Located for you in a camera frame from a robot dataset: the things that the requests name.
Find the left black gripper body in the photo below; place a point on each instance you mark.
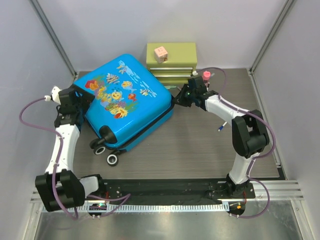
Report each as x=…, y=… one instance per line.
x=79, y=110

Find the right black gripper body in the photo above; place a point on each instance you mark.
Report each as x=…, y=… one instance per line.
x=185, y=97

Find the blue fish-print suitcase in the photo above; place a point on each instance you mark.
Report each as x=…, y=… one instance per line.
x=129, y=104

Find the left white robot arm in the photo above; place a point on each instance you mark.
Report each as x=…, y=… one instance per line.
x=58, y=187

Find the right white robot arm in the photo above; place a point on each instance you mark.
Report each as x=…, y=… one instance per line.
x=248, y=130

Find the pink capped bottle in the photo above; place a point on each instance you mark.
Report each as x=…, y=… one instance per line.
x=206, y=75

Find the mint green small tool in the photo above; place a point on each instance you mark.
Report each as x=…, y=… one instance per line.
x=168, y=87

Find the green drawer cabinet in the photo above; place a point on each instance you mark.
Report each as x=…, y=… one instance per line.
x=180, y=64

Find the white blue marker pen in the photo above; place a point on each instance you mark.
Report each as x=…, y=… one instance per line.
x=222, y=126

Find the pink cube on cabinet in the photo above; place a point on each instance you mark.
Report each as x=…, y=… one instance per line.
x=160, y=54

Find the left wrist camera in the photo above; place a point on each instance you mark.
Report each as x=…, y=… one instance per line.
x=54, y=95

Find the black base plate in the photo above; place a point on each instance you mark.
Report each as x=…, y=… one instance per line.
x=175, y=192

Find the aluminium rail frame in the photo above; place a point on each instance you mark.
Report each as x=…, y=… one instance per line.
x=266, y=191

